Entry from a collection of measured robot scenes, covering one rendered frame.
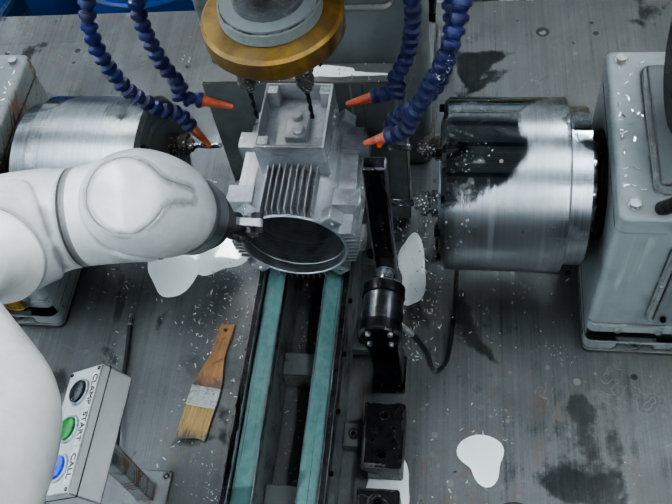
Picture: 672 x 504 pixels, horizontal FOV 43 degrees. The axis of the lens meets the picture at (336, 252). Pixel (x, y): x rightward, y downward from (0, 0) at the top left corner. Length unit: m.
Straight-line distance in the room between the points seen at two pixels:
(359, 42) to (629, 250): 0.52
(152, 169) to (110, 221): 0.06
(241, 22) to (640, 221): 0.54
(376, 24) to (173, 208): 0.64
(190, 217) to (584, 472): 0.75
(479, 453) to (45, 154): 0.77
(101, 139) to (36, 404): 0.74
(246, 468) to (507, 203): 0.51
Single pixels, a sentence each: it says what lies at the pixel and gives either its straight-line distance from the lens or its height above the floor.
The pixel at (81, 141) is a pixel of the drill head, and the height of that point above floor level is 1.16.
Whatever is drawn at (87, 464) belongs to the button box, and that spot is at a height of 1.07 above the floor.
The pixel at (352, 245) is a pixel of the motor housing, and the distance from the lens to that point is 1.23.
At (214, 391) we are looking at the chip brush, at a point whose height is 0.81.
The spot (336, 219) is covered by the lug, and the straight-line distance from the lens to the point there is 1.18.
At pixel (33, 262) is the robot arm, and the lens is 0.85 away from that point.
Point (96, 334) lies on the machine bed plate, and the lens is 1.51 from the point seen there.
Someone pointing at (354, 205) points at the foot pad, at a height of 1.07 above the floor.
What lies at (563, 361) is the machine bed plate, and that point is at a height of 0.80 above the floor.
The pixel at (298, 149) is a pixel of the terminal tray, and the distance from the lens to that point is 1.19.
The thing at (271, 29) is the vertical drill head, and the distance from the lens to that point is 1.03.
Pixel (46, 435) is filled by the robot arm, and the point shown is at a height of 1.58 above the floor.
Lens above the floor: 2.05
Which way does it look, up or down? 57 degrees down
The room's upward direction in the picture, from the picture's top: 12 degrees counter-clockwise
